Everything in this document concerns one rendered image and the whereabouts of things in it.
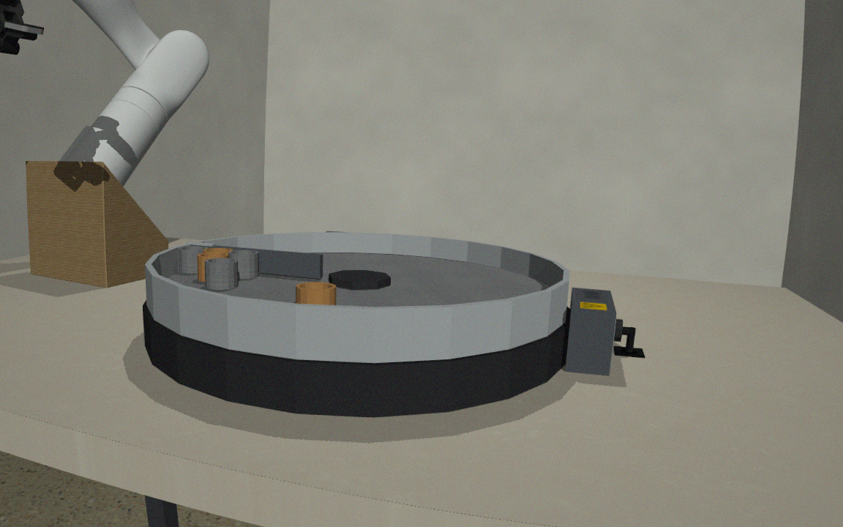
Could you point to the grey metal sleeve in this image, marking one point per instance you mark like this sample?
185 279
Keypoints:
188 261
248 264
221 273

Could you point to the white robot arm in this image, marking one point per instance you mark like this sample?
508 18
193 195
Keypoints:
132 120

